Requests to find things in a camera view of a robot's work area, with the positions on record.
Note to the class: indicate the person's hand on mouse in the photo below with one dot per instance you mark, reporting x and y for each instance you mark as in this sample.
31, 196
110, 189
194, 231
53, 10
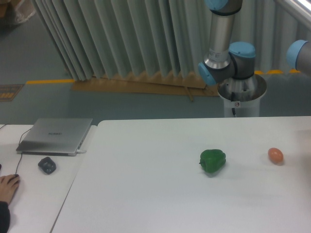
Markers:
8, 187

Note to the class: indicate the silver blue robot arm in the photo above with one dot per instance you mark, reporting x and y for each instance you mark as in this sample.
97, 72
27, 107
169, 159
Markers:
237, 60

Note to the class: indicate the dark sleeve forearm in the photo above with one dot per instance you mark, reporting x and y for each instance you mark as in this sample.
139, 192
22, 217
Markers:
4, 217

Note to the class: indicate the green bell pepper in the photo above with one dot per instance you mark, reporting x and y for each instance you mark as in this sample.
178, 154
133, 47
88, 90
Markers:
212, 160

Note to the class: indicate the black 3D mouse controller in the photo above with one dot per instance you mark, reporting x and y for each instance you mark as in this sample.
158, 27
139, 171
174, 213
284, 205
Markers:
47, 165

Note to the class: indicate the silver Huawei laptop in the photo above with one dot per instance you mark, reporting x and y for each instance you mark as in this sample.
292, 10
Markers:
55, 136

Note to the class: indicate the grey-green pleated curtain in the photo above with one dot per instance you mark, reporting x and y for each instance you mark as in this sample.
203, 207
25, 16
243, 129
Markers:
118, 37

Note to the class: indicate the brown cardboard sheet on floor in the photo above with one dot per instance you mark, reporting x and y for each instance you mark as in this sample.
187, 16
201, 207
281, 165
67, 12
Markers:
190, 86

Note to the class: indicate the brown egg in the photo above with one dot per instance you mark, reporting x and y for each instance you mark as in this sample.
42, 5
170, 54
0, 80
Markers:
275, 155

